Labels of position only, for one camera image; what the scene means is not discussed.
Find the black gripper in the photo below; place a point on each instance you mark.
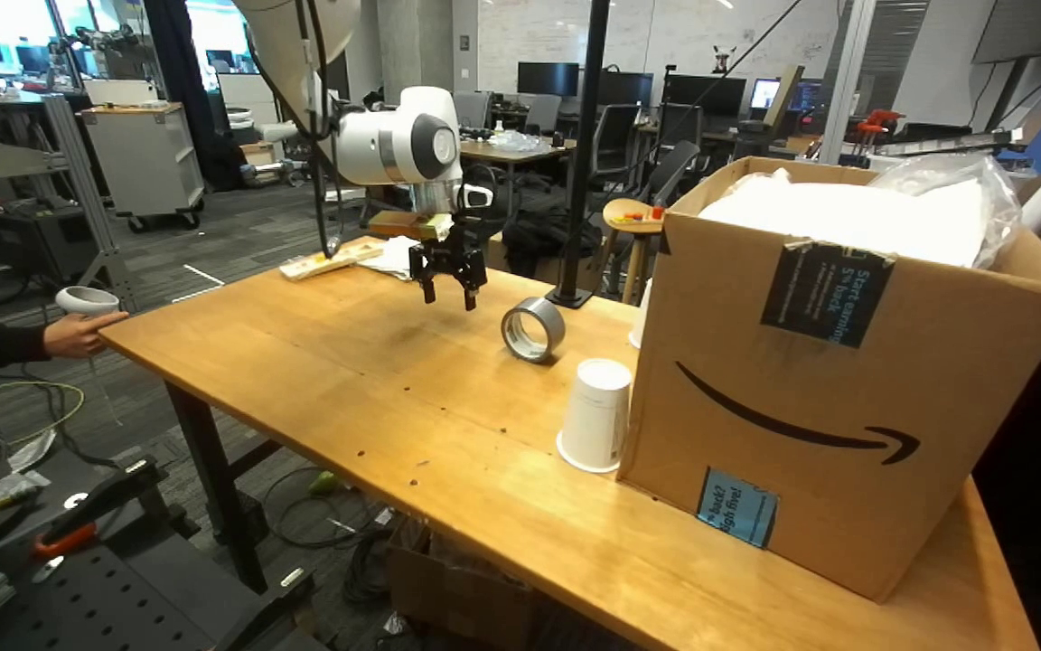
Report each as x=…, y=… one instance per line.
x=449, y=250

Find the grey duct tape roll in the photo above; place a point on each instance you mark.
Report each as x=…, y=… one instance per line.
x=517, y=325

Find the white handheld controller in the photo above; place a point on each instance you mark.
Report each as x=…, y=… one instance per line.
x=86, y=297

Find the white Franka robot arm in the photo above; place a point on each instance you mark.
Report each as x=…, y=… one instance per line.
x=380, y=147

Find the person's hand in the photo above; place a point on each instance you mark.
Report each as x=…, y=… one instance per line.
x=77, y=333

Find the white folded towel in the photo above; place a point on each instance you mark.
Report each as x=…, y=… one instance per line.
x=390, y=258

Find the wooden toy board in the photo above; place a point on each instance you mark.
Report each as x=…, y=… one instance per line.
x=326, y=258

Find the white paper cup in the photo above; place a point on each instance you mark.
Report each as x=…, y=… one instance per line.
x=594, y=416

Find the round wooden stool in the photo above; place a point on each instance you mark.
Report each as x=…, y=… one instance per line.
x=629, y=219

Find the black pole stand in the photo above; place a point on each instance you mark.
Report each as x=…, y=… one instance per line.
x=587, y=147

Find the red orange toy pieces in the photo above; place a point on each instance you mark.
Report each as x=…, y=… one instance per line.
x=656, y=212

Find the brown box under table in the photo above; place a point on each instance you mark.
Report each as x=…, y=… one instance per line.
x=461, y=589

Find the white wheeled cart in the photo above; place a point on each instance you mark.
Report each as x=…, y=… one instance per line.
x=142, y=155

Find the large cardboard shipping box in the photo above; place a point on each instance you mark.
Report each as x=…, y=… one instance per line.
x=809, y=483

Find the clear plastic bag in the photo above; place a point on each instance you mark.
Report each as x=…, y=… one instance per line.
x=859, y=212

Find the black perforated plate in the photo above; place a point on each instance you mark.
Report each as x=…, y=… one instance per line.
x=125, y=600

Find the black table leg frame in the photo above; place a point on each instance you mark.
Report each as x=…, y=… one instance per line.
x=218, y=483

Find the grey metal frame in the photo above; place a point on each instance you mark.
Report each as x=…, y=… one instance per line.
x=70, y=155

